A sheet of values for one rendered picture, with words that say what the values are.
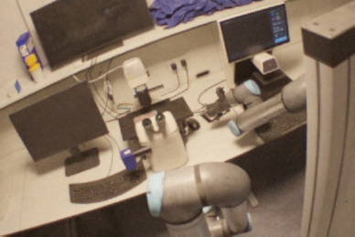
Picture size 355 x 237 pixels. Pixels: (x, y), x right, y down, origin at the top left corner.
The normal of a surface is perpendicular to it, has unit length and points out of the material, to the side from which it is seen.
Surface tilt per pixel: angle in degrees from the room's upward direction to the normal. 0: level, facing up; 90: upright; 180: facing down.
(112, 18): 86
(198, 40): 90
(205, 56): 90
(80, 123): 86
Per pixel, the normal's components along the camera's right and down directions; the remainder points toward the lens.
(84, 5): 0.24, 0.43
